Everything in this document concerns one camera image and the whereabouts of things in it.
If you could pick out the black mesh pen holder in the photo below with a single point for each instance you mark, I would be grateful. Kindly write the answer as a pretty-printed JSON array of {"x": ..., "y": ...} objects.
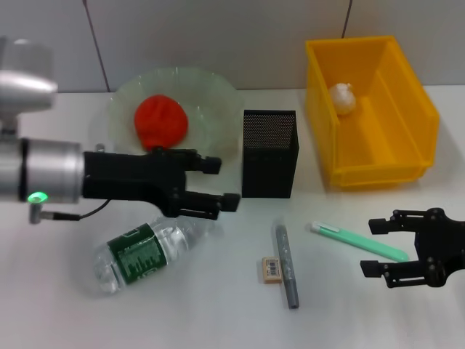
[{"x": 269, "y": 174}]

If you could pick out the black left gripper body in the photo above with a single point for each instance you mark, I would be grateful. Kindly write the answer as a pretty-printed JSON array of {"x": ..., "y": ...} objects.
[{"x": 127, "y": 178}]

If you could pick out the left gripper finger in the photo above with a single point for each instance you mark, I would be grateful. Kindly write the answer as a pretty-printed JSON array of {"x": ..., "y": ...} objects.
[
  {"x": 230, "y": 203},
  {"x": 212, "y": 165}
]

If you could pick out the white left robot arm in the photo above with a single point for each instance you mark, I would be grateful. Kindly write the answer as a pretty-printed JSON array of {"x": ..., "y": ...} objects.
[{"x": 51, "y": 167}]

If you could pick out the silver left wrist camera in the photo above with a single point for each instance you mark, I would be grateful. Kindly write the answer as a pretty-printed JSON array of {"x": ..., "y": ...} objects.
[{"x": 25, "y": 87}]

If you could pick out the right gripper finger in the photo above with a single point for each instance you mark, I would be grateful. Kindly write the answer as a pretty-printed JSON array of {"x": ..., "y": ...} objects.
[
  {"x": 372, "y": 269},
  {"x": 379, "y": 226}
]

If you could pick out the white paper ball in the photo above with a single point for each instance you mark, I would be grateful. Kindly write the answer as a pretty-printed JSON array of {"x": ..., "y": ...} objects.
[{"x": 343, "y": 98}]

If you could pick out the yellow plastic bin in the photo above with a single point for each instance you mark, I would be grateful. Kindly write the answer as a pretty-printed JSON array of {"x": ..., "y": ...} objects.
[{"x": 381, "y": 145}]

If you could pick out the mint green pen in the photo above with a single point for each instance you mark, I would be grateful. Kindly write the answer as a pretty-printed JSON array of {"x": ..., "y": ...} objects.
[{"x": 345, "y": 240}]

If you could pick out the clear water bottle green label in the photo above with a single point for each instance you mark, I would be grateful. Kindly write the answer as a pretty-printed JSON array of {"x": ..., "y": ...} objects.
[{"x": 141, "y": 254}]

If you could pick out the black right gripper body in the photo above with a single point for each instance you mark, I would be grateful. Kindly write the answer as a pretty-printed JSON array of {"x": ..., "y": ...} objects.
[{"x": 443, "y": 247}]

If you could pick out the beige eraser with barcode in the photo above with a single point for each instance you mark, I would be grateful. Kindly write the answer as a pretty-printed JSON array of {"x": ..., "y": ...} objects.
[{"x": 271, "y": 270}]

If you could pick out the wavy clear glass fruit plate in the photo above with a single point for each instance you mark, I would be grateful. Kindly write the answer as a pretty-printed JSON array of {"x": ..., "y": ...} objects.
[{"x": 203, "y": 94}]

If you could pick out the grey pen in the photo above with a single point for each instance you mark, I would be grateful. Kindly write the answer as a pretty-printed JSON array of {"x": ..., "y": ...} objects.
[{"x": 287, "y": 265}]

